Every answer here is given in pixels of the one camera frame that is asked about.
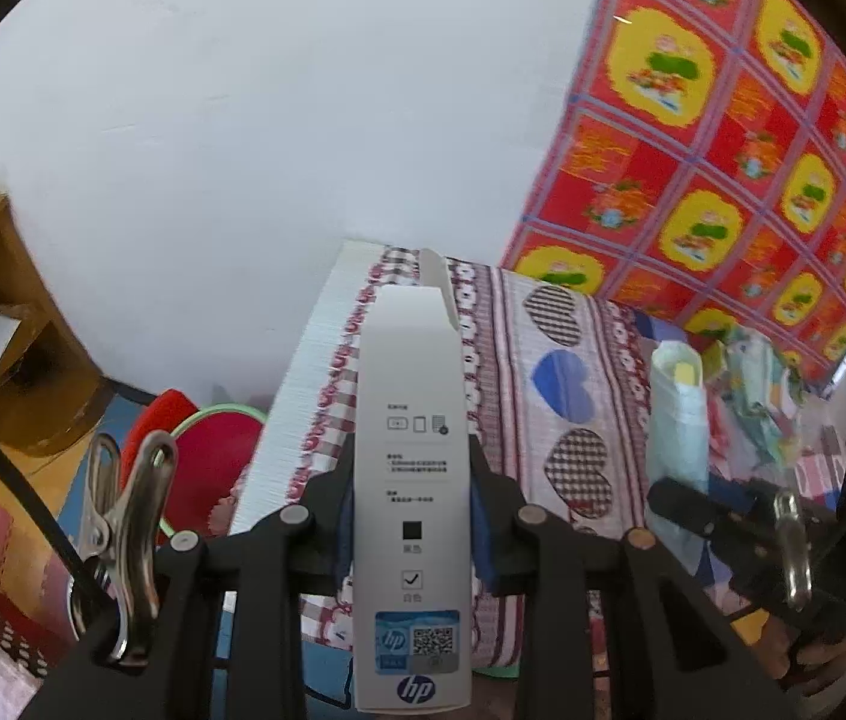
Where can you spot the blue foam floor mat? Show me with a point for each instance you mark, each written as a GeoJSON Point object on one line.
{"type": "Point", "coordinates": [112, 409]}

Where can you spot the metal spring clip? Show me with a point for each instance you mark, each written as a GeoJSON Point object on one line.
{"type": "Point", "coordinates": [792, 547]}
{"type": "Point", "coordinates": [130, 532]}

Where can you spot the brown wooden cabinet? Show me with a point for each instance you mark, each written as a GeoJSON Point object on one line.
{"type": "Point", "coordinates": [25, 390]}

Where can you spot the white cardboard box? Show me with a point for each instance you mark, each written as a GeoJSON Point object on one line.
{"type": "Point", "coordinates": [412, 405]}

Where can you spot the person's right hand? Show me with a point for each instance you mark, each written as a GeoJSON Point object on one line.
{"type": "Point", "coordinates": [820, 660]}

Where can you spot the red bin with green rim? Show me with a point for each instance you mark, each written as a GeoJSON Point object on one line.
{"type": "Point", "coordinates": [220, 465]}

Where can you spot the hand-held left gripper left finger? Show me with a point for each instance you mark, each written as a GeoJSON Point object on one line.
{"type": "Point", "coordinates": [344, 540]}

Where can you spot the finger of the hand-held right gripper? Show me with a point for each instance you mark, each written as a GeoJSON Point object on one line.
{"type": "Point", "coordinates": [757, 570]}
{"type": "Point", "coordinates": [715, 514]}

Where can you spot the patchwork heart bed sheet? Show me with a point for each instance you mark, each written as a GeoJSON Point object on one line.
{"type": "Point", "coordinates": [535, 330]}

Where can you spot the teal wet wipes packet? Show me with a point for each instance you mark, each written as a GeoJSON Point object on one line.
{"type": "Point", "coordinates": [757, 382]}

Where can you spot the red plastic chair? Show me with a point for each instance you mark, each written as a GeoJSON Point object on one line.
{"type": "Point", "coordinates": [157, 420]}

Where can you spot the light blue plastic wrapper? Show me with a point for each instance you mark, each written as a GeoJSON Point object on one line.
{"type": "Point", "coordinates": [676, 435]}

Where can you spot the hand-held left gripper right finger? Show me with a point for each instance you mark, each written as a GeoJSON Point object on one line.
{"type": "Point", "coordinates": [481, 540]}

